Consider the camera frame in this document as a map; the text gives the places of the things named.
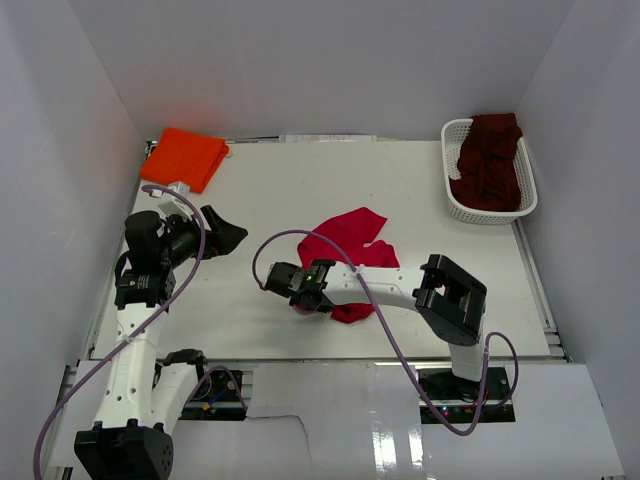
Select white plastic basket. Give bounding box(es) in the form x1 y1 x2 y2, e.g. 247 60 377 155
441 118 538 225

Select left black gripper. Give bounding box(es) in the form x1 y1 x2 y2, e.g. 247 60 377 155
159 205 247 268

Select dark maroon t shirt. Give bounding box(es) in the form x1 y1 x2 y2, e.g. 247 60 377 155
449 113 523 212

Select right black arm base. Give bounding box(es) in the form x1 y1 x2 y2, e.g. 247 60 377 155
416 366 516 428

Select bright red t shirt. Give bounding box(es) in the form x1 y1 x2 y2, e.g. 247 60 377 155
294 206 401 325

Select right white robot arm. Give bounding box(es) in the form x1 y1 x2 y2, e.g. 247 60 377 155
265 254 488 399

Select folded orange t shirt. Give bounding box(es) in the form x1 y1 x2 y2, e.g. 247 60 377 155
139 128 230 194

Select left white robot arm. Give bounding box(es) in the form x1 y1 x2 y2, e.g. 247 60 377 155
74 206 248 479

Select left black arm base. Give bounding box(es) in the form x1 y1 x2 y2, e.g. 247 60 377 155
179 369 248 422

